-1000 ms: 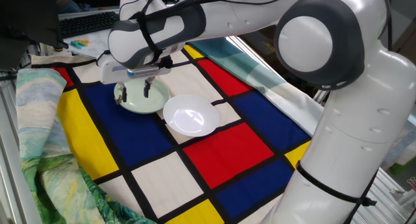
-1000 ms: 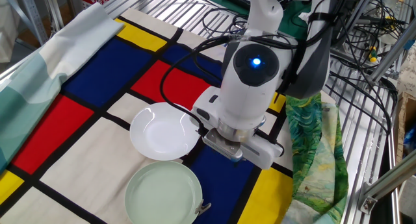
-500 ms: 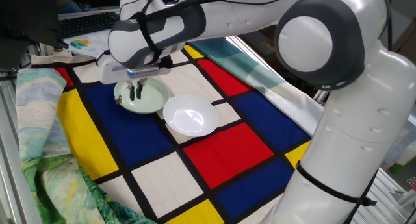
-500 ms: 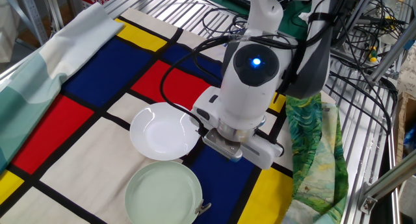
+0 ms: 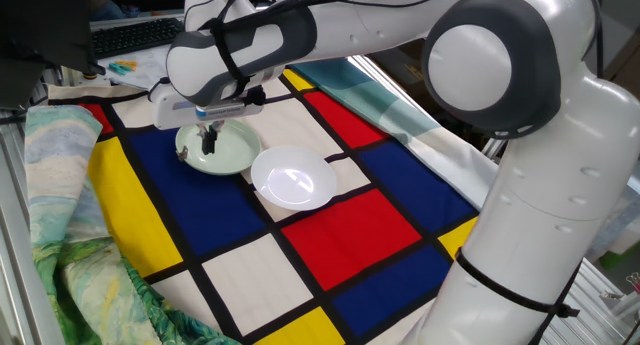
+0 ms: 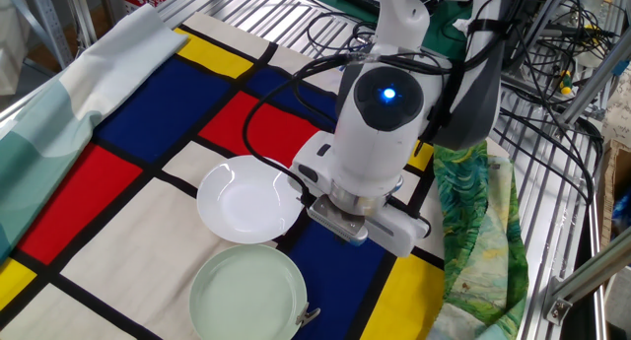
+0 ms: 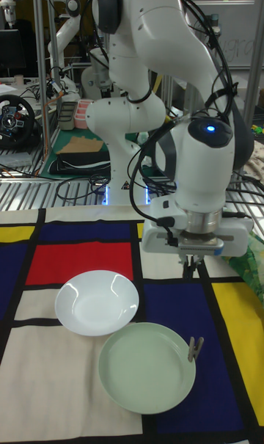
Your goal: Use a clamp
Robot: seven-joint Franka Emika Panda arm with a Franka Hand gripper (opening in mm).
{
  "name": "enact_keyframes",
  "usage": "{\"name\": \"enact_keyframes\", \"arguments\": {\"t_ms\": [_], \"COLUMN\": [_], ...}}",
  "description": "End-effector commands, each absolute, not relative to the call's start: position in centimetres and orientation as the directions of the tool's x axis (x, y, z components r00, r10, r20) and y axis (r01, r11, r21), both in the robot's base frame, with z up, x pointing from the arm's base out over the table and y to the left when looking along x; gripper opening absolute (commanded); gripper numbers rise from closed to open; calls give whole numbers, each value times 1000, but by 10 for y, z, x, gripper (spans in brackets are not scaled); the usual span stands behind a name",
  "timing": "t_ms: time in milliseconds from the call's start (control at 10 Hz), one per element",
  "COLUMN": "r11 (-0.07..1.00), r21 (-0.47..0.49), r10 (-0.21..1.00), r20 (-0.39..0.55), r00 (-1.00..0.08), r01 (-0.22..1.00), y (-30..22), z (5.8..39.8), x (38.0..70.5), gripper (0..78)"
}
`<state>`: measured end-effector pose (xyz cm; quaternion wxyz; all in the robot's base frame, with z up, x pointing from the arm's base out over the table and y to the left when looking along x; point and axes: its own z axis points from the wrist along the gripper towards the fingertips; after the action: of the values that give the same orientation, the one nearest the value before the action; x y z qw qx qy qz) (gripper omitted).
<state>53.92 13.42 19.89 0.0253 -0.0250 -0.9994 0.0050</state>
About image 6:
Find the pale green plate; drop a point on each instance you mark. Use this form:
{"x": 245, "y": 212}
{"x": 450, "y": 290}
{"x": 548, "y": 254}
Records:
{"x": 246, "y": 295}

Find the green painted pattern cloth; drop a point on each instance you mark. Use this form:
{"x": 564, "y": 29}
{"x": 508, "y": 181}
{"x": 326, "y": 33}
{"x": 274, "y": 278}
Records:
{"x": 473, "y": 241}

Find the white plate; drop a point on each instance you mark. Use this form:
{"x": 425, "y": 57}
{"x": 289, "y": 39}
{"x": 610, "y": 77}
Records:
{"x": 246, "y": 202}

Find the grey perforated shelf upright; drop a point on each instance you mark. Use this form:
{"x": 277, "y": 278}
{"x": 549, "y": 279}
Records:
{"x": 49, "y": 20}

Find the aluminium frame post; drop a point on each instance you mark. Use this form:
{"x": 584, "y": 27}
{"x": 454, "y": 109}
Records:
{"x": 594, "y": 81}

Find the cardboard box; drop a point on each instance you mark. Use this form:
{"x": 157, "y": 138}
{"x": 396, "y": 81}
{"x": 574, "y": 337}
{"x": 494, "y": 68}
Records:
{"x": 616, "y": 182}

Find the colour block tablecloth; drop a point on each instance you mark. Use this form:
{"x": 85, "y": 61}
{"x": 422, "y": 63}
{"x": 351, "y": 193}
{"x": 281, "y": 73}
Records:
{"x": 148, "y": 261}

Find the dark green mat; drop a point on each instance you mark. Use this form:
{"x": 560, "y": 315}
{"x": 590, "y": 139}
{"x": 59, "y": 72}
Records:
{"x": 443, "y": 29}

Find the yellow green screwdriver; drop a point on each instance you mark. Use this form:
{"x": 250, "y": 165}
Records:
{"x": 566, "y": 83}

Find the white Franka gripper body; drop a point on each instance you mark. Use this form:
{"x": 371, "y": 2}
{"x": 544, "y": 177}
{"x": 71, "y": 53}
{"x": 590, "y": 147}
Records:
{"x": 399, "y": 231}

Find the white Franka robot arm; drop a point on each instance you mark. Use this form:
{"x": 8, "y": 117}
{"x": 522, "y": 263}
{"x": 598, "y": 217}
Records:
{"x": 374, "y": 148}

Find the pale teal white cloth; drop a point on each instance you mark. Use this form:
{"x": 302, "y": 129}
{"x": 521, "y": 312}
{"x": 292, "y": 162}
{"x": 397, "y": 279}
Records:
{"x": 44, "y": 128}

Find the silver metal clamp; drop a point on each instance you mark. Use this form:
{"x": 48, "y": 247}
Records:
{"x": 306, "y": 314}

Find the aluminium frame beam with bracket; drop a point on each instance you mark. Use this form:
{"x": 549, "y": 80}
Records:
{"x": 586, "y": 276}

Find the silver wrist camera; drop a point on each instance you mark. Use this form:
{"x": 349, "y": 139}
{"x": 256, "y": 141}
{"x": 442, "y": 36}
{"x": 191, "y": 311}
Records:
{"x": 337, "y": 222}

